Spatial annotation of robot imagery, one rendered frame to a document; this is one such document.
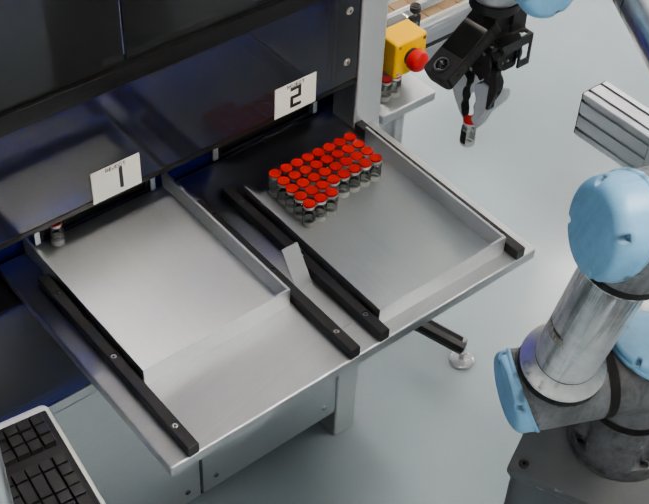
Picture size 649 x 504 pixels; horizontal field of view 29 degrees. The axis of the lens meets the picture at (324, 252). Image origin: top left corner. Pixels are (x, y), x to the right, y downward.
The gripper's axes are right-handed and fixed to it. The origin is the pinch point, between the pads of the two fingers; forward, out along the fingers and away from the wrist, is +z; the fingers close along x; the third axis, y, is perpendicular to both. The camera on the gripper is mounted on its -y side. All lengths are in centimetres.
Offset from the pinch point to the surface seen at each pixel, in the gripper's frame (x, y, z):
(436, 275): -6.4, -9.4, 21.9
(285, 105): 30.5, -10.0, 12.2
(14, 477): 6, -76, 30
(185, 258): 22.2, -35.9, 25.0
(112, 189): 30, -43, 13
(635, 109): 29, 89, 58
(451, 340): 32, 41, 105
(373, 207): 13.5, -4.7, 25.1
